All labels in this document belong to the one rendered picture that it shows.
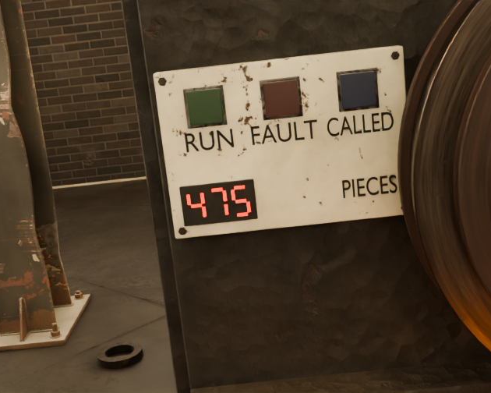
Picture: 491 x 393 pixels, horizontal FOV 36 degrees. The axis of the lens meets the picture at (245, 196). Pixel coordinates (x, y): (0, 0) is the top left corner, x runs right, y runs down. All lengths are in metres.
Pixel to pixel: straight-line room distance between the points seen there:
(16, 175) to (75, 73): 3.61
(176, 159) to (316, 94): 0.16
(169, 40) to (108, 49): 6.06
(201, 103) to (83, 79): 6.15
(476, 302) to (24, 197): 2.83
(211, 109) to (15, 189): 2.67
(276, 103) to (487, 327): 0.30
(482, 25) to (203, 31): 0.29
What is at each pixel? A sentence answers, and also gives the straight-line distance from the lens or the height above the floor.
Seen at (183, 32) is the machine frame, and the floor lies 1.28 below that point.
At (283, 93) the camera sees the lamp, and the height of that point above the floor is 1.21.
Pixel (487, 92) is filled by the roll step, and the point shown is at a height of 1.20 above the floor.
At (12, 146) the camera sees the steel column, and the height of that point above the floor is 0.87.
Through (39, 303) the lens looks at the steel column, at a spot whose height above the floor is 0.16.
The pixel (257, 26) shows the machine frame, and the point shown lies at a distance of 0.81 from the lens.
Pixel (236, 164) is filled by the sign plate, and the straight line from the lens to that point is 0.81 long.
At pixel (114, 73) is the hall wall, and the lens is 6.87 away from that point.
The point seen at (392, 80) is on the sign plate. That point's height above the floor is 1.21.
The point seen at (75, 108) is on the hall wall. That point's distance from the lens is 6.97.
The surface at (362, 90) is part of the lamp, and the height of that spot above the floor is 1.20.
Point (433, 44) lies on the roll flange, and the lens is 0.75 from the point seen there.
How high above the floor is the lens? 1.28
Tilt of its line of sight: 13 degrees down
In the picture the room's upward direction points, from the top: 6 degrees counter-clockwise
